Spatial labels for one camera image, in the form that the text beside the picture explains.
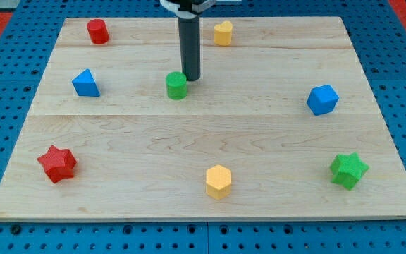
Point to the yellow hexagon block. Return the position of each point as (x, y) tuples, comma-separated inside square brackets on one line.
[(218, 182)]

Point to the red cylinder block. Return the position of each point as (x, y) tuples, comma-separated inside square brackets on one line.
[(98, 31)]

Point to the blue cube block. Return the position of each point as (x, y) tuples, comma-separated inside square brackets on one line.
[(322, 99)]

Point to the light wooden board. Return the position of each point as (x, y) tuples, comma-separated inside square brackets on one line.
[(142, 157)]

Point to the yellow heart block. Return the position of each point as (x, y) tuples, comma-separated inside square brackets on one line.
[(223, 33)]

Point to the green star block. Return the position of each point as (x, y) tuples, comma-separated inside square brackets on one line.
[(347, 170)]

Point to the green cylinder block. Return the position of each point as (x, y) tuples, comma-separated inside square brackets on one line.
[(176, 85)]

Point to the blue triangle block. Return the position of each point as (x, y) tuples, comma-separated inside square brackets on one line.
[(85, 84)]

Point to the red star block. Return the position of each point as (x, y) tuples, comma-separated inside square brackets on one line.
[(58, 164)]

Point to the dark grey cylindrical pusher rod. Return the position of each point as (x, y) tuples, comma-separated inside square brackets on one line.
[(189, 36)]

